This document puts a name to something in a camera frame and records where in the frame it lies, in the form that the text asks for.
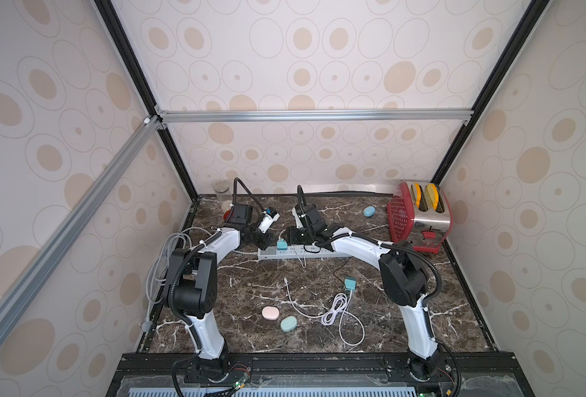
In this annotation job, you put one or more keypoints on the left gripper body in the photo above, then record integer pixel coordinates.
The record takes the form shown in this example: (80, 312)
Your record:
(253, 236)

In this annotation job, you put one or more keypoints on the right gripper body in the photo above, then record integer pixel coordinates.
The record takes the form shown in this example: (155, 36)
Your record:
(295, 236)

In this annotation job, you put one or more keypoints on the pink earbud case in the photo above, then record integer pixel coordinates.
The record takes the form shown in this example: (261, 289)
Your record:
(270, 313)

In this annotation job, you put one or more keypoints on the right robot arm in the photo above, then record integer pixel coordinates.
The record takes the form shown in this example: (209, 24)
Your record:
(409, 279)

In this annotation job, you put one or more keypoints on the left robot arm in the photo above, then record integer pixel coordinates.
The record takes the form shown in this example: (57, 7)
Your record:
(191, 284)

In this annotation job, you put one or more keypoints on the clear glass jar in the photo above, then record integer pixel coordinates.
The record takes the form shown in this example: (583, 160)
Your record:
(223, 190)

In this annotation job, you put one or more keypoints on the blue earbud case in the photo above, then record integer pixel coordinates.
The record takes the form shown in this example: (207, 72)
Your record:
(369, 211)

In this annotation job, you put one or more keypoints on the green earbud case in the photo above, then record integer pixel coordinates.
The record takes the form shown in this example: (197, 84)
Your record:
(288, 324)

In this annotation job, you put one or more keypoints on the red silver toaster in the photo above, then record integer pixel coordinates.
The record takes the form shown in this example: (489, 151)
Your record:
(419, 214)

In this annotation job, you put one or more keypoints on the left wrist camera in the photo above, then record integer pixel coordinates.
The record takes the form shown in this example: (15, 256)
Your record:
(269, 216)

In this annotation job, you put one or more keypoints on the horizontal aluminium rail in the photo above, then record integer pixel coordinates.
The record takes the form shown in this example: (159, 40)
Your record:
(331, 115)

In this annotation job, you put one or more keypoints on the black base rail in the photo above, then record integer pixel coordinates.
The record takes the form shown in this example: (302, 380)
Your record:
(317, 374)

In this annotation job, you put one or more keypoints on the diagonal aluminium rail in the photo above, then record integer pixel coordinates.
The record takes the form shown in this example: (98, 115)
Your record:
(21, 294)

